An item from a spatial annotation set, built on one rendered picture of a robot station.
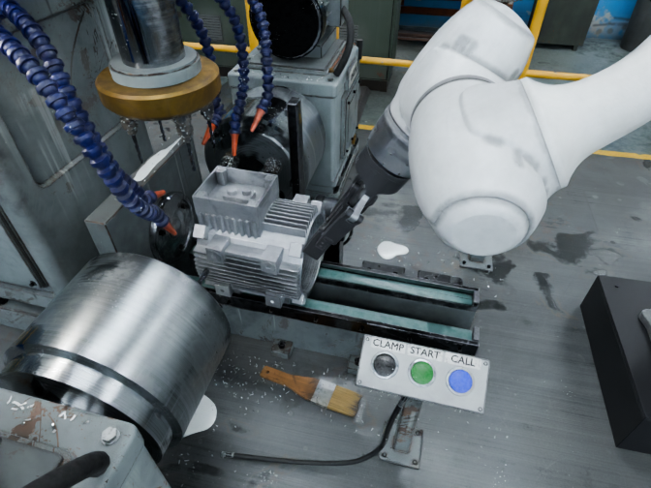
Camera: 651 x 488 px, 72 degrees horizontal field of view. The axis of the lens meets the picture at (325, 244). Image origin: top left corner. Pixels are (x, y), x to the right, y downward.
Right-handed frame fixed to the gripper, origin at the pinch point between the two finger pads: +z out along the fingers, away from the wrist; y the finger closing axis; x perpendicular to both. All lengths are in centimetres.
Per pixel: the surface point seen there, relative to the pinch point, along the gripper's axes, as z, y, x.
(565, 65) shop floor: 32, -420, 167
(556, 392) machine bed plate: 3, -1, 55
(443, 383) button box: -7.2, 18.8, 20.9
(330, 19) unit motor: -6, -65, -20
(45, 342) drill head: 6.8, 31.3, -24.4
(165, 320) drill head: 4.4, 23.2, -14.2
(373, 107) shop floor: 112, -284, 27
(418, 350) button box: -7.1, 15.8, 16.5
